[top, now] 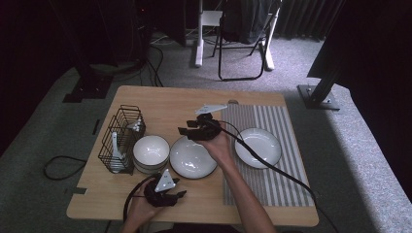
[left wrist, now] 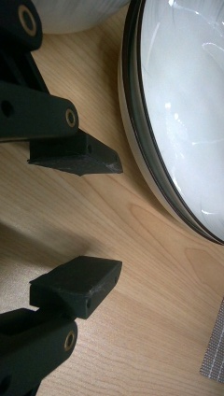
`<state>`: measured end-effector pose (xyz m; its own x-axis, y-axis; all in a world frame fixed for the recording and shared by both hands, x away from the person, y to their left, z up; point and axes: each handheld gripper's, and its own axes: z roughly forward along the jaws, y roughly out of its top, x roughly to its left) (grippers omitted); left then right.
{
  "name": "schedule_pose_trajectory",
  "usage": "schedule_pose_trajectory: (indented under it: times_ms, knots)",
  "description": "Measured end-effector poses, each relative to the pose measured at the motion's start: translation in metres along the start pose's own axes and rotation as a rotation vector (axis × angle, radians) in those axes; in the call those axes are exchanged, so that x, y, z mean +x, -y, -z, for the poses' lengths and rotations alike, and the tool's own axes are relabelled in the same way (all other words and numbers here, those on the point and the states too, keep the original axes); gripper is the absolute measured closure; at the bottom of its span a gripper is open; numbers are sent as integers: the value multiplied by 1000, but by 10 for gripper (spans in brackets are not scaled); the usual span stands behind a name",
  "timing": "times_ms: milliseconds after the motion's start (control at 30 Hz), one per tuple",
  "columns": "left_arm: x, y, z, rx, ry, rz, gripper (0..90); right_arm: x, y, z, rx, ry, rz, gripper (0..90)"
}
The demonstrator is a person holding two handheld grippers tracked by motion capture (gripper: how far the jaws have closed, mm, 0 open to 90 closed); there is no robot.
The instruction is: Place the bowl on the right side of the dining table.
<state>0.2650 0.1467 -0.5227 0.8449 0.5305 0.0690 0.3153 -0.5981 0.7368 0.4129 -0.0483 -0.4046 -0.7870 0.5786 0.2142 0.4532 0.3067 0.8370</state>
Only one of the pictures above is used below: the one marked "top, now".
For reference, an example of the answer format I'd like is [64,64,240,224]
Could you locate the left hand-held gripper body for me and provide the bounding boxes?
[144,168,180,209]

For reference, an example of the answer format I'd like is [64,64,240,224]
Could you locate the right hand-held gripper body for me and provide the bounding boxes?
[189,103,228,142]

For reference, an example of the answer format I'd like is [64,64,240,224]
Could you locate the white plate dark rim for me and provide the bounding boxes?
[168,135,219,180]
[234,127,283,170]

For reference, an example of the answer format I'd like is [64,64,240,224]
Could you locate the black wire basket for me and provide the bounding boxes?
[97,104,147,176]

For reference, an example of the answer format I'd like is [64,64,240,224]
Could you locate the person's right hand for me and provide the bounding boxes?
[197,129,233,167]

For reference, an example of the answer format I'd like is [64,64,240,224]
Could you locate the person's left hand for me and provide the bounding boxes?
[124,181,165,228]

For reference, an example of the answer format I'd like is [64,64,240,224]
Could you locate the person's dark clothing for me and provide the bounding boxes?
[161,222,241,233]

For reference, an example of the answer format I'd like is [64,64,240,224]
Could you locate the white ceramic spoon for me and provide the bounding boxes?
[110,131,126,174]

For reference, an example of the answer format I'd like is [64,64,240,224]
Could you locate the black folding chair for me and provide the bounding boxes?
[212,0,283,82]

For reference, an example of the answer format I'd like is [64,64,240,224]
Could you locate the white desk leg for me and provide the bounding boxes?
[262,6,280,72]
[193,0,224,69]

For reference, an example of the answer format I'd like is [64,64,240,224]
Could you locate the grey striped placemat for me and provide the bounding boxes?
[221,103,316,207]

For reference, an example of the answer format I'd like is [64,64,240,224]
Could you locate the grey tape piece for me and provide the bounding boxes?
[64,186,88,196]

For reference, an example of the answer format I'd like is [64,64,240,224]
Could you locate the black stand base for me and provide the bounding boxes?
[62,62,114,104]

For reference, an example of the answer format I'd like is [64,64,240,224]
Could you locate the dark cloth on chair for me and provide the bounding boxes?
[223,0,273,46]

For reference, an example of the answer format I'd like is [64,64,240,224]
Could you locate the black metal stand with base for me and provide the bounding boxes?
[296,61,344,112]

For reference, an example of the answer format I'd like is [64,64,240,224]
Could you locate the dark curtain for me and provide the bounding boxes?
[274,0,345,42]

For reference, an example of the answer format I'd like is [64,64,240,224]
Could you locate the black screen panel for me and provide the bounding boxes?
[306,0,412,198]

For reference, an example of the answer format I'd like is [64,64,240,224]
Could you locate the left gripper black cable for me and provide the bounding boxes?
[122,174,160,225]

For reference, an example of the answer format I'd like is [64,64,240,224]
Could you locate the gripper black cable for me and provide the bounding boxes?
[207,119,340,233]
[122,174,160,225]

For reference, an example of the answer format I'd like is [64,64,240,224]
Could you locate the black floor cables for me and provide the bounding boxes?
[138,44,165,87]

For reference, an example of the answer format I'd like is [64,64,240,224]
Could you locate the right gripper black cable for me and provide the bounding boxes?
[207,119,340,233]

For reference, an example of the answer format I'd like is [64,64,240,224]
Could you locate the black floor cable loop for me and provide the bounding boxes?
[43,155,87,182]

